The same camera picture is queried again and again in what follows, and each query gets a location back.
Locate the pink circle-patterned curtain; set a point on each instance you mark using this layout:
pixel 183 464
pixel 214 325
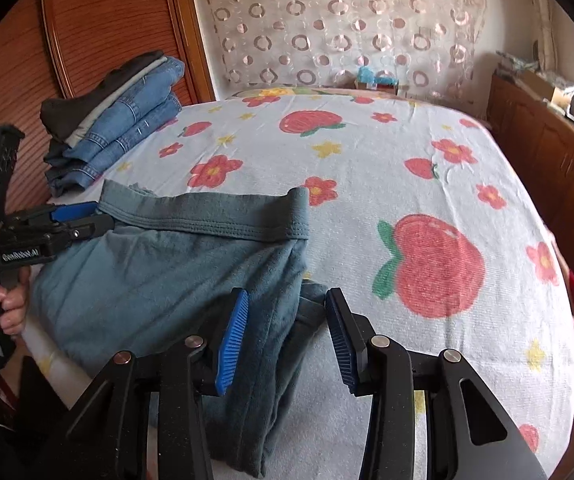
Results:
pixel 342 15

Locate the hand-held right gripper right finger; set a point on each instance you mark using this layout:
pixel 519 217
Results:
pixel 339 340

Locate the white wall pipe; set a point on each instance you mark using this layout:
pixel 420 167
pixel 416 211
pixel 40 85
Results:
pixel 544 25

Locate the cardboard box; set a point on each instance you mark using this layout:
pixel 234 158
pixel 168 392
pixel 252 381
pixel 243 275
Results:
pixel 539 85

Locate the light grey folded pants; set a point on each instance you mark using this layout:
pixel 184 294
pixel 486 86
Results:
pixel 117 95

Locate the pile of packets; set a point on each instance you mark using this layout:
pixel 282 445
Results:
pixel 514 62

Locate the white floral bed sheet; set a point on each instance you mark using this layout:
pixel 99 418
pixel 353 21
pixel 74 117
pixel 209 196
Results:
pixel 367 185

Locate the wooden cabinet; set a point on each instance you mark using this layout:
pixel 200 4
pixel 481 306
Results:
pixel 542 150

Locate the floral blanket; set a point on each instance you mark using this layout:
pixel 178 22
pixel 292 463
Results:
pixel 277 92

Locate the wooden slatted wardrobe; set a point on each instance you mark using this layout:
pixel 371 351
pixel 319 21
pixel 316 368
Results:
pixel 107 20

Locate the blue toy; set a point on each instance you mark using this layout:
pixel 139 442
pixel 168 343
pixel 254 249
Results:
pixel 374 77

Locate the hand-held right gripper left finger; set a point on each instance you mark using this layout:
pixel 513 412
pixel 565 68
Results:
pixel 232 340

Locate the dark grey folded pants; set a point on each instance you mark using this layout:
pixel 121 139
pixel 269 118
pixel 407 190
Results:
pixel 97 90

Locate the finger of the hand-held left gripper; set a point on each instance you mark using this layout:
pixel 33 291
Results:
pixel 97 225
pixel 74 211

